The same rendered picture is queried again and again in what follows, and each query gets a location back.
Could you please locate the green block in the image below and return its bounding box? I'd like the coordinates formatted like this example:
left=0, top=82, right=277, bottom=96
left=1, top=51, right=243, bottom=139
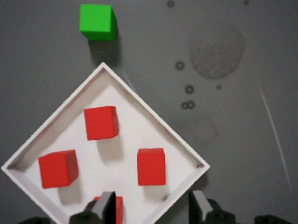
left=80, top=5, right=116, bottom=41

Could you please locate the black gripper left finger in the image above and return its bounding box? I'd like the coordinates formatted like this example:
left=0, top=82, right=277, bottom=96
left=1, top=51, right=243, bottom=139
left=18, top=191, right=116, bottom=224

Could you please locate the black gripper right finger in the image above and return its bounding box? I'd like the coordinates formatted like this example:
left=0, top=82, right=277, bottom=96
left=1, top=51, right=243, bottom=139
left=188, top=190, right=292, bottom=224

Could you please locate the red block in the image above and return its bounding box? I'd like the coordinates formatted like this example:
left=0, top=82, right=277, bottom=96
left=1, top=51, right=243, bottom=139
left=137, top=148, right=166, bottom=185
left=93, top=196, right=123, bottom=224
left=84, top=106, right=119, bottom=141
left=39, top=149, right=79, bottom=189

